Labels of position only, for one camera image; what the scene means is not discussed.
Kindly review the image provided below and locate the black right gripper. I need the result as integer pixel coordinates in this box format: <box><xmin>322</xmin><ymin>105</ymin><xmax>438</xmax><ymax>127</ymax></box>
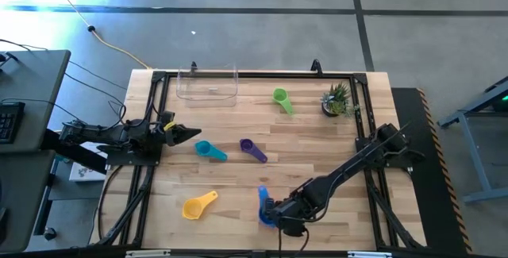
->
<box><xmin>264</xmin><ymin>196</ymin><xmax>306</xmax><ymax>222</ymax></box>

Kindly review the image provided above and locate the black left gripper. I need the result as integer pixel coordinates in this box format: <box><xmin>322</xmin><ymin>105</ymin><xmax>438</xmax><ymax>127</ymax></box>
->
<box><xmin>163</xmin><ymin>121</ymin><xmax>202</xmax><ymax>147</ymax></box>

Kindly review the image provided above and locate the blue measuring cup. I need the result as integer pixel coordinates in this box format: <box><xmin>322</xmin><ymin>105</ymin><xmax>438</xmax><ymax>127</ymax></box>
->
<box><xmin>257</xmin><ymin>185</ymin><xmax>278</xmax><ymax>229</ymax></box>

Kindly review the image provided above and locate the teal measuring cup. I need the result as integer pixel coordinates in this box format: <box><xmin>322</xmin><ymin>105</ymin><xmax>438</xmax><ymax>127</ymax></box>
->
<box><xmin>194</xmin><ymin>140</ymin><xmax>229</xmax><ymax>163</ymax></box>

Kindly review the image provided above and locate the clear plastic basket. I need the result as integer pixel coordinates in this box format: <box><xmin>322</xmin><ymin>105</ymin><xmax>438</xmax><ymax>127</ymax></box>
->
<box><xmin>175</xmin><ymin>64</ymin><xmax>239</xmax><ymax>102</ymax></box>

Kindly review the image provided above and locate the purple measuring cup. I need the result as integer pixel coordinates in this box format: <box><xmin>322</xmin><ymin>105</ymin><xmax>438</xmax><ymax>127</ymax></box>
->
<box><xmin>239</xmin><ymin>138</ymin><xmax>269</xmax><ymax>164</ymax></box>

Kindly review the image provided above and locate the yellow measuring cup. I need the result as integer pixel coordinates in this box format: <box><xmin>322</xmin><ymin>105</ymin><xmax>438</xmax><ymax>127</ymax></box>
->
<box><xmin>181</xmin><ymin>190</ymin><xmax>219</xmax><ymax>221</ymax></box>

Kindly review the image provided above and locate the green measuring cup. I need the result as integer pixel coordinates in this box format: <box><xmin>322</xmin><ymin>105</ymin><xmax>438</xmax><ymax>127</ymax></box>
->
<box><xmin>272</xmin><ymin>87</ymin><xmax>294</xmax><ymax>116</ymax></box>

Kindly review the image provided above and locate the white booklet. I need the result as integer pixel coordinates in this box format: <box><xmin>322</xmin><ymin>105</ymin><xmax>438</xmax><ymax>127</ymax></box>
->
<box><xmin>69</xmin><ymin>142</ymin><xmax>107</xmax><ymax>183</ymax></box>

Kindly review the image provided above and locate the potted succulent plant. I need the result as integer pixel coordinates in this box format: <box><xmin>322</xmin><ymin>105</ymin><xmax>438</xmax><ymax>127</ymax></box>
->
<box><xmin>320</xmin><ymin>82</ymin><xmax>360</xmax><ymax>118</ymax></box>

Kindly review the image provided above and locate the dark grey desk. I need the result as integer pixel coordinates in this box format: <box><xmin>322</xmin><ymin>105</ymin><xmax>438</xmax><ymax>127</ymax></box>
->
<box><xmin>0</xmin><ymin>49</ymin><xmax>71</xmax><ymax>253</ymax></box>

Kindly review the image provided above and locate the black hazard striped mat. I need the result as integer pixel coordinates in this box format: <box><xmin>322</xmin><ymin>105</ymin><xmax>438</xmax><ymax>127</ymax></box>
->
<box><xmin>391</xmin><ymin>87</ymin><xmax>473</xmax><ymax>256</ymax></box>

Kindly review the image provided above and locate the black keyboard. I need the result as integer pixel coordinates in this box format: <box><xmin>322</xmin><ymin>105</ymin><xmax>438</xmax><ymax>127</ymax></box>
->
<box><xmin>0</xmin><ymin>101</ymin><xmax>25</xmax><ymax>144</ymax></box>

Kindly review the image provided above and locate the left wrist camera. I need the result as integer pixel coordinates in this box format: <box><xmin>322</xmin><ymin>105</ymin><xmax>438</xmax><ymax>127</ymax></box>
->
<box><xmin>158</xmin><ymin>110</ymin><xmax>176</xmax><ymax>126</ymax></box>

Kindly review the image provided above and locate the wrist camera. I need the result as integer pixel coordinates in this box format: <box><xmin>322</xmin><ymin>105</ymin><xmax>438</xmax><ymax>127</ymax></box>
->
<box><xmin>282</xmin><ymin>218</ymin><xmax>309</xmax><ymax>238</ymax></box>
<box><xmin>158</xmin><ymin>110</ymin><xmax>176</xmax><ymax>126</ymax></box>

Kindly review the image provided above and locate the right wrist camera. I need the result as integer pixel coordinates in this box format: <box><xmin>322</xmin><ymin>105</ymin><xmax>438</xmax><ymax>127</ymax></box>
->
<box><xmin>282</xmin><ymin>218</ymin><xmax>309</xmax><ymax>238</ymax></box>

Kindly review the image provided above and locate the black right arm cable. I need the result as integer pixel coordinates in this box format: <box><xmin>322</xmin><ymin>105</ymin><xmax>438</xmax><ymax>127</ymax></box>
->
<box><xmin>276</xmin><ymin>225</ymin><xmax>310</xmax><ymax>258</ymax></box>

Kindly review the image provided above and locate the black metal rig frame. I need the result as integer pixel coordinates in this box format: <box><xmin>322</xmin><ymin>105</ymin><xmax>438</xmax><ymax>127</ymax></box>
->
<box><xmin>90</xmin><ymin>69</ymin><xmax>429</xmax><ymax>251</ymax></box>

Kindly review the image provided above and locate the black floor cable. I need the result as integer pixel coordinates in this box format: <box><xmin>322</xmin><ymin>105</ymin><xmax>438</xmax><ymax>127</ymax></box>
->
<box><xmin>0</xmin><ymin>38</ymin><xmax>128</xmax><ymax>132</ymax></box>

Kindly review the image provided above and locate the silver metal bracket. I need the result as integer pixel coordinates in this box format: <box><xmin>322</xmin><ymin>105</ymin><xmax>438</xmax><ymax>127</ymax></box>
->
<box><xmin>348</xmin><ymin>251</ymin><xmax>393</xmax><ymax>258</ymax></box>
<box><xmin>125</xmin><ymin>249</ymin><xmax>171</xmax><ymax>258</ymax></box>

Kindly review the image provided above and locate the yellow floor cable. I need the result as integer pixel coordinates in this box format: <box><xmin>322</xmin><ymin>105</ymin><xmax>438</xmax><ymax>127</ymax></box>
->
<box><xmin>41</xmin><ymin>0</ymin><xmax>152</xmax><ymax>71</ymax></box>

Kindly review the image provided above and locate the blue-grey metal table frame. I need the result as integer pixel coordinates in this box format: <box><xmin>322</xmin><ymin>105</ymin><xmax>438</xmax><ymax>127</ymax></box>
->
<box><xmin>437</xmin><ymin>75</ymin><xmax>508</xmax><ymax>205</ymax></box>

